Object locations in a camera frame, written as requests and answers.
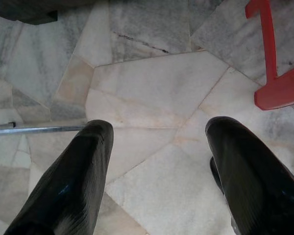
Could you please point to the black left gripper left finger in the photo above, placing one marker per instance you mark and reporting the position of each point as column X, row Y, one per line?
column 71, row 183

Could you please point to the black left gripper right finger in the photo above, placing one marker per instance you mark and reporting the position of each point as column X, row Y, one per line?
column 254, row 183

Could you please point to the silver metal clothes rack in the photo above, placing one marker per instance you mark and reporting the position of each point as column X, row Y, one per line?
column 39, row 129

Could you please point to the red plastic stool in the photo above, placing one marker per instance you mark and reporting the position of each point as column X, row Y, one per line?
column 279, row 93

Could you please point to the dark grey sofa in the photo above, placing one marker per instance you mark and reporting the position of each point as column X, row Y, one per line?
column 14, row 9

